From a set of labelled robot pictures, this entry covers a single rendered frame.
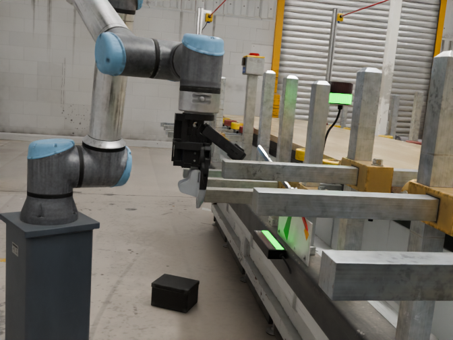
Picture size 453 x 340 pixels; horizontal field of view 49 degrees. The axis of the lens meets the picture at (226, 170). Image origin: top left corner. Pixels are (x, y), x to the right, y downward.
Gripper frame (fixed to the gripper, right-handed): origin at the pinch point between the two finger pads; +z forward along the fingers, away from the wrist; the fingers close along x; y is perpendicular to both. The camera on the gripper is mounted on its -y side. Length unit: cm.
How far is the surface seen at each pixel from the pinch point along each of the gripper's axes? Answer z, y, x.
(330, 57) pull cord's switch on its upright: -60, -134, -284
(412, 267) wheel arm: -13, -6, 76
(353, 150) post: -16.3, -25.2, 21.8
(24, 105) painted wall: 24, 210, -784
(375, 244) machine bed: 10.5, -47.1, -6.2
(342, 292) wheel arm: -11, -1, 76
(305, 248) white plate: 9.1, -24.6, 3.2
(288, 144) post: -11.8, -27.4, -27.3
